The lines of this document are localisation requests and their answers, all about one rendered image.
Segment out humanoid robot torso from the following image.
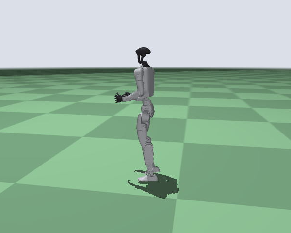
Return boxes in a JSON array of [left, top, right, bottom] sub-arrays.
[[138, 65, 154, 116]]

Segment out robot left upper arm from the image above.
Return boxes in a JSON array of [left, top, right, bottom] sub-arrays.
[[134, 68, 144, 97]]

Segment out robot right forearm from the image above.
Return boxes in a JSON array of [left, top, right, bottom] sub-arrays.
[[136, 97, 145, 101]]

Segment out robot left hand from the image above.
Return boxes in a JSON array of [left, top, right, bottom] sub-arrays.
[[115, 92, 126, 103]]

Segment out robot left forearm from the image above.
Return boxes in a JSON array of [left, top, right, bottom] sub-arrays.
[[122, 90, 141, 101]]

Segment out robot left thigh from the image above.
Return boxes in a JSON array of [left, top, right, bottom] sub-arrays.
[[137, 110, 153, 150]]

